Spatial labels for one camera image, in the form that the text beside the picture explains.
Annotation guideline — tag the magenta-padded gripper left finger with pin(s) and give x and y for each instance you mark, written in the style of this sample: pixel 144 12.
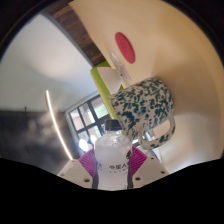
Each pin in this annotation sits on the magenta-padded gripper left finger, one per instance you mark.
pixel 75 171

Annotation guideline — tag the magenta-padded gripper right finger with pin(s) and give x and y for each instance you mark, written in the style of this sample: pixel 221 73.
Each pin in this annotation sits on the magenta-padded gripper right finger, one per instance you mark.
pixel 151 170

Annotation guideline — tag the clear plastic drink bottle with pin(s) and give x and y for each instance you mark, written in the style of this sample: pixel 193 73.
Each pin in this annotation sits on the clear plastic drink bottle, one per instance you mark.
pixel 111 156

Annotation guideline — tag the group of pendant lamps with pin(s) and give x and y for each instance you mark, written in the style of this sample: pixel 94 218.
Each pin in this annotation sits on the group of pendant lamps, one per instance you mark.
pixel 82 145

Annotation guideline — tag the long curved ceiling light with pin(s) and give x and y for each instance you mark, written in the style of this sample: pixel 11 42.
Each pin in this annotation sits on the long curved ceiling light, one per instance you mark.
pixel 55 123

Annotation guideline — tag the green speckled white mug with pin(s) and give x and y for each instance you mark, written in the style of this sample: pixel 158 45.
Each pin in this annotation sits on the green speckled white mug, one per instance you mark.
pixel 146 100

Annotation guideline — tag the white ceramic bowl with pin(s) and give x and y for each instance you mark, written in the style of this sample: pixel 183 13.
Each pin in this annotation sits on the white ceramic bowl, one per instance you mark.
pixel 110 78

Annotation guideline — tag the white paper napkin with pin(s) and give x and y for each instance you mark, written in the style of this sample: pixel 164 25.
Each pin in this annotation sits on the white paper napkin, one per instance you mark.
pixel 124 71

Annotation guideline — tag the flat round red coaster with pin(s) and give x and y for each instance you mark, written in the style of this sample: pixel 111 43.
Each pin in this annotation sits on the flat round red coaster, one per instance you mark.
pixel 125 47

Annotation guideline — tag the large dark-framed window wall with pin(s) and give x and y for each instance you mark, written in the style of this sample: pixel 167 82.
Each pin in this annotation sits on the large dark-framed window wall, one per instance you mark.
pixel 86 116

